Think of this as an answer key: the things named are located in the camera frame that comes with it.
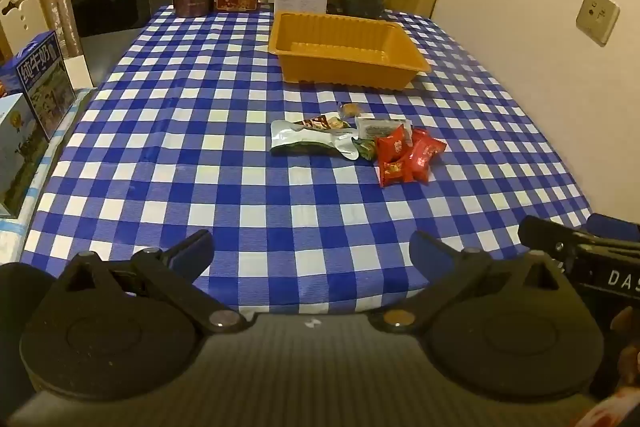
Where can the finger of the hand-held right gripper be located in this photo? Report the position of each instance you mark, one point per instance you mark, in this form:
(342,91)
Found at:
(550,237)
(615,229)

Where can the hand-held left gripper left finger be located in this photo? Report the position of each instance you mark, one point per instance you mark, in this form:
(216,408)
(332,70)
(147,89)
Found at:
(192,248)

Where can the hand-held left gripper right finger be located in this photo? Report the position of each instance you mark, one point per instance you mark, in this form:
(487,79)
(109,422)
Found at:
(425,249)

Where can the red snack packet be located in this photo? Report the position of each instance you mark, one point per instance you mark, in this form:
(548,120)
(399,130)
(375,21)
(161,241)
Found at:
(392,144)
(424,157)
(395,173)

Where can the clear snack bar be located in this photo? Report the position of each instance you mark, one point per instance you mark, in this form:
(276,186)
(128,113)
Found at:
(380,126)

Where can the small round pastry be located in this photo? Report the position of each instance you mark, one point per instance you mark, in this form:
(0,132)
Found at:
(349,111)

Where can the white green snack pouch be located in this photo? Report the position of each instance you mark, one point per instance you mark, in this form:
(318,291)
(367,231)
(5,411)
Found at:
(310,141)

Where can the brown printed snack packet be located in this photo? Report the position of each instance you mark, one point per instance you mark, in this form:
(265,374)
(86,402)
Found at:
(325,123)

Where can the orange plastic tray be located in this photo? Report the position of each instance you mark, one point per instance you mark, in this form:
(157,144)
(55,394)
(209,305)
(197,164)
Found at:
(345,49)

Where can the person's right hand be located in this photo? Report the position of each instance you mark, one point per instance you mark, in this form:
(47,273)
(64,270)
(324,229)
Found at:
(631,347)

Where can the blue checkered tablecloth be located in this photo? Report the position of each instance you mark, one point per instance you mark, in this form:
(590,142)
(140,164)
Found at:
(200,147)

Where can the pale blue milk carton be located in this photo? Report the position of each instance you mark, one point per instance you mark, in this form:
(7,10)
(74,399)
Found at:
(17,152)

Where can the white chair back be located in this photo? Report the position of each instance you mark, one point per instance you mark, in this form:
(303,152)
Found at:
(25,14)

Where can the single wall socket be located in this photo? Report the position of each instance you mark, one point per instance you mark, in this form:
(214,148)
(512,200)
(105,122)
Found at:
(597,17)

